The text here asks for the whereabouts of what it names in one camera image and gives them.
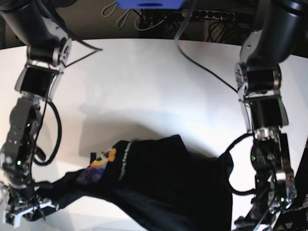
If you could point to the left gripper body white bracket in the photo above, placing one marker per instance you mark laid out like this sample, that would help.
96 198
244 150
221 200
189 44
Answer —
263 213

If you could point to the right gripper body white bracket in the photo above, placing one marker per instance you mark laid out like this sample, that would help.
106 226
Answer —
16 209

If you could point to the black t-shirt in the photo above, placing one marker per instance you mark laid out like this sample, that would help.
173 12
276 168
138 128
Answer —
158 183

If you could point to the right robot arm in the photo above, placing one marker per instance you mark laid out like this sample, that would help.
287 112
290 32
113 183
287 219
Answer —
38 26

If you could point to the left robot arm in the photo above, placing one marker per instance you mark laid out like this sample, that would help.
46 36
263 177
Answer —
277 27

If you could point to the black power strip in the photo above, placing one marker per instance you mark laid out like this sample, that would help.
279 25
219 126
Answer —
200 15

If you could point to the blue box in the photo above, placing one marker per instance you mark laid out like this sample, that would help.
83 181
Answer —
150 4

